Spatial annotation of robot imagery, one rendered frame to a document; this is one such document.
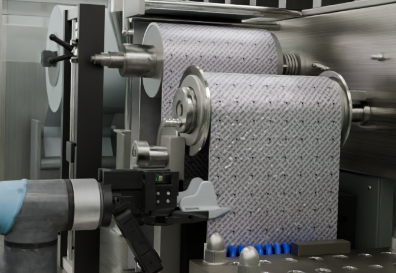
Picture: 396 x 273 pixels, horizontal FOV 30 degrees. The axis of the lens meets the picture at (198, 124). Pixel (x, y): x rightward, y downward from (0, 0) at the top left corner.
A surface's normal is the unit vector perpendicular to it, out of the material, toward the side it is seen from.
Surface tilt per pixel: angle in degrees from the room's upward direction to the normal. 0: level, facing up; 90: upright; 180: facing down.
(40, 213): 93
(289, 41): 90
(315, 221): 90
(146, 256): 94
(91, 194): 61
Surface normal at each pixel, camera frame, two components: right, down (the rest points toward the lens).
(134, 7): -0.93, -0.01
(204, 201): 0.39, 0.06
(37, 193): 0.30, -0.57
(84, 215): 0.33, 0.32
